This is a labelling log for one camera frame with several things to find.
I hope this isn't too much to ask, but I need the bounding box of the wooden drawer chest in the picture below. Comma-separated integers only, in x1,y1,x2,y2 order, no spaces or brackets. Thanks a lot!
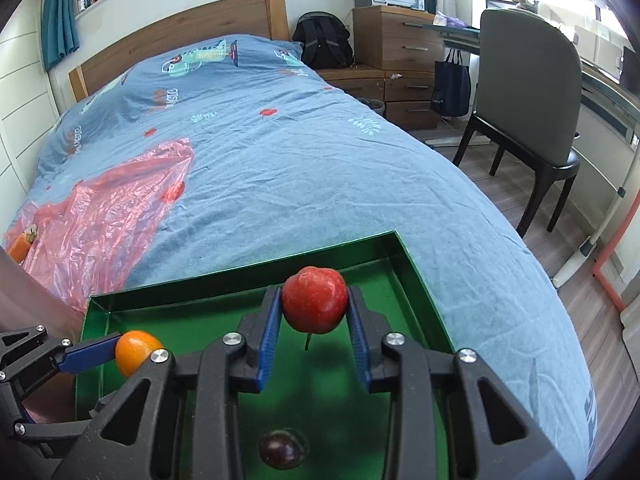
352,6,446,131

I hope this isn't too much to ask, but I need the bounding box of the pink plastic sheet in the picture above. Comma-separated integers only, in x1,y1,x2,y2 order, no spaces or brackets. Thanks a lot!
5,137,195,313

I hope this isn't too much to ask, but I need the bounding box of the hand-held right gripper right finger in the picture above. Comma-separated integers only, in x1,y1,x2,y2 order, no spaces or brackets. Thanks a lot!
346,284,576,480

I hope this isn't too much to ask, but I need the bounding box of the small red fruit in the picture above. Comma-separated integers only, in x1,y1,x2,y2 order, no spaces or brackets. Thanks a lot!
281,266,349,352

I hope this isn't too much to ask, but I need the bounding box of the grey chair with black legs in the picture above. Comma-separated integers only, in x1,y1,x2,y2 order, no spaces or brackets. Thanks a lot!
452,7,583,238

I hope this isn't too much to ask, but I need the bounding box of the teal curtain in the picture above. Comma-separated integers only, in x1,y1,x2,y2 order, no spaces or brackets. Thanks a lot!
41,0,81,72

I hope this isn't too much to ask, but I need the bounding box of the low wooden nightstand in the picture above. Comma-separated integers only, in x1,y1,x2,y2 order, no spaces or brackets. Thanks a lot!
320,65,386,106

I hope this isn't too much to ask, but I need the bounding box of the black and steel electric kettle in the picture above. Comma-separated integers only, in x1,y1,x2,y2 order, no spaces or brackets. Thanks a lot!
0,245,86,426

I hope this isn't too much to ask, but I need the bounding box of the dark blue tote bag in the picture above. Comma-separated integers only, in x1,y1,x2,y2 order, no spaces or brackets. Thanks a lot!
431,49,472,118

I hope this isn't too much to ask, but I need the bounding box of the small orange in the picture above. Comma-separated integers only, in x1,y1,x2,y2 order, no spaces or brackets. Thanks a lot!
115,330,165,378

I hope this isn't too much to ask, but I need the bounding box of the carrot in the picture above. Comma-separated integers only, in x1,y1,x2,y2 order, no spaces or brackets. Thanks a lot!
7,227,38,266

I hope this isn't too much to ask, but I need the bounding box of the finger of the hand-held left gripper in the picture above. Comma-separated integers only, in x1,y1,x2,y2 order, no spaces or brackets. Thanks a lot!
10,395,121,461
0,326,123,401

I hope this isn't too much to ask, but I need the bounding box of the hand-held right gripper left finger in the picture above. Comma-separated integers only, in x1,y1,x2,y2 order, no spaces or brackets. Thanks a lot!
52,285,283,480

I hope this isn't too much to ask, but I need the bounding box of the green shallow tray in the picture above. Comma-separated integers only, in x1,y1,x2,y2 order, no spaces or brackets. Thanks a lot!
74,230,457,480

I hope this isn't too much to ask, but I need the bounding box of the wooden headboard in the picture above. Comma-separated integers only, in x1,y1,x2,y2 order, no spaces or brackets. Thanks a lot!
68,0,291,103

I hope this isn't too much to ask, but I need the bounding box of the orange metal frame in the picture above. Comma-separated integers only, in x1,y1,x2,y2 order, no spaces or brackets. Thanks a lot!
592,200,640,313

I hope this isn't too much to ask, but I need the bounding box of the dark purple plum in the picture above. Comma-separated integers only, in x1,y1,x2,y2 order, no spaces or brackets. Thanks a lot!
258,429,307,471

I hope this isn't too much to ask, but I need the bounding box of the white wardrobe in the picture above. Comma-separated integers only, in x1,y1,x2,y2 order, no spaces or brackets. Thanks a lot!
0,0,66,201

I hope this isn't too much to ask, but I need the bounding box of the black backpack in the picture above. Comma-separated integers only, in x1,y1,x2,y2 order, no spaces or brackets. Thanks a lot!
292,11,355,70

